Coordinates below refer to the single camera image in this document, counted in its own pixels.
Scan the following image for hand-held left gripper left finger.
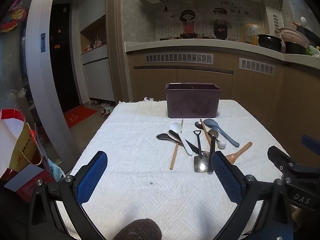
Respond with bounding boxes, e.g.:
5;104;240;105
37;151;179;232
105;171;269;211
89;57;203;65
27;151;108;240

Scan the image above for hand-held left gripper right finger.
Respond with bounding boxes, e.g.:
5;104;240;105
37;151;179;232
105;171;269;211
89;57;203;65
211;151;294;240

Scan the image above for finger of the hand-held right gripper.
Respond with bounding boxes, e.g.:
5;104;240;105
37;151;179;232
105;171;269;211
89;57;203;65
301;135;320;153
267;145;298;175

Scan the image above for black-handled round scoop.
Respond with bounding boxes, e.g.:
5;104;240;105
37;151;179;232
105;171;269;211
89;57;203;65
208;129;218;173

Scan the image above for black-handled shovel spoon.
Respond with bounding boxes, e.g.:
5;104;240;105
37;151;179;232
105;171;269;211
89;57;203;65
193;130;210;173

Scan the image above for brown wooden spoon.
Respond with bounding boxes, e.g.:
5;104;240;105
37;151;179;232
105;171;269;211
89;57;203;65
224;141;253;166

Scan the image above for white ball-ended spoon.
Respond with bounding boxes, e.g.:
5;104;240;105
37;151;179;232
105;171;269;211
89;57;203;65
214;136;227;149

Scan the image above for black knife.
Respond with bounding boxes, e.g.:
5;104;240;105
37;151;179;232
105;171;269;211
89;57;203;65
168;129;200;154

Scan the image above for wooden chopstick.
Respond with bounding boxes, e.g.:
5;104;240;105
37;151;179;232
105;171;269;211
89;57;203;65
169;119;184;170
199;118;212;147

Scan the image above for blue-grey rice paddle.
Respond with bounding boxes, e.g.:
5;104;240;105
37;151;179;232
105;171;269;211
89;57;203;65
203;119;240;148

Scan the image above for small metal spoon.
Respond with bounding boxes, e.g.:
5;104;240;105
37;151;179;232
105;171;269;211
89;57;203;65
195;121;207;135

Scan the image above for black spoon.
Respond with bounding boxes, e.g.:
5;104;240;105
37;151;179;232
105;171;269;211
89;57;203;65
156;133;185;145

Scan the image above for purple plastic utensil box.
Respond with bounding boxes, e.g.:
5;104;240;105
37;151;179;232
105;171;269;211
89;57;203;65
165;82;221;119

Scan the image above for person's left hand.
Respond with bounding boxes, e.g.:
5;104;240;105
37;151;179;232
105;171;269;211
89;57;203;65
120;218;162;240

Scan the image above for pale blue cloth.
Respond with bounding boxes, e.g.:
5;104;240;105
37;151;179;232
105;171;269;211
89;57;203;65
49;160;66;181

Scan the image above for white textured towel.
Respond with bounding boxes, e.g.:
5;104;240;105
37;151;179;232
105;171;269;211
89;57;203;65
56;99;295;240

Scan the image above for red doormat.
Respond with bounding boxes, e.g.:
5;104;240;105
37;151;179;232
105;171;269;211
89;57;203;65
64;106;98;128

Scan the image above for red box with grey lid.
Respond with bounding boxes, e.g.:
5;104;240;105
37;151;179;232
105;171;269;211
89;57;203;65
4;164;55;203

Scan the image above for pair of shoes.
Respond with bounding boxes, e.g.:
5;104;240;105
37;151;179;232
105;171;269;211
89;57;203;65
100;104;115;118

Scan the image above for green vegetables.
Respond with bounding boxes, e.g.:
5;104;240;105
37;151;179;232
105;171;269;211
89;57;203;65
306;45;320;57

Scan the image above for short grey vent grille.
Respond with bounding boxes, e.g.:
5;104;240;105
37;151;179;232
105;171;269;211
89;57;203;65
239;58;275;76

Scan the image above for small black pot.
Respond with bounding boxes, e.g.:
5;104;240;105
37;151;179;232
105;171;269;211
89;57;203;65
285;41;308;55

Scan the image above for white storage cabinet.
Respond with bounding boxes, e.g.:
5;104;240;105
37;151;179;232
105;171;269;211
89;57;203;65
79;14;116;103

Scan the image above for large black pot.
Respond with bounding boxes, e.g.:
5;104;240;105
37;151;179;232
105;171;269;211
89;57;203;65
257;34;283;53

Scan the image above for pink colander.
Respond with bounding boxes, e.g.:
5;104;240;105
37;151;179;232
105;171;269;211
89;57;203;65
278;27;311;49

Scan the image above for black entrance door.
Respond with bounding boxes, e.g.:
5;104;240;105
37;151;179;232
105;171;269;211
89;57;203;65
49;3;80;113

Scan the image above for yellow-rimmed food cover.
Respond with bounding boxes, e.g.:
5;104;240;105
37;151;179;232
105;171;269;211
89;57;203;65
241;24;265;46

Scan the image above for long grey vent grille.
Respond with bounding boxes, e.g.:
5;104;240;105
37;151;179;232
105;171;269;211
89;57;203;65
145;54;214;64

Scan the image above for clutter in cabinet niche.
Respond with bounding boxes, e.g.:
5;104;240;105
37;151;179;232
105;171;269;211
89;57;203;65
84;36;108;53

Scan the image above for white kitchen countertop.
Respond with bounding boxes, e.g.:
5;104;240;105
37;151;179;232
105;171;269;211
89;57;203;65
124;39;320;63

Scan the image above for red window decoration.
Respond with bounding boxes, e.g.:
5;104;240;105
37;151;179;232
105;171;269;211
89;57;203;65
1;0;28;33

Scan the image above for white sliding door frame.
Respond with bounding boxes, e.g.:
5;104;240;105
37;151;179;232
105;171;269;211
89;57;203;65
25;0;75;165

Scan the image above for cartoon wall sticker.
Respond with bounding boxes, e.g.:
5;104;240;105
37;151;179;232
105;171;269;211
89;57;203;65
155;0;263;40

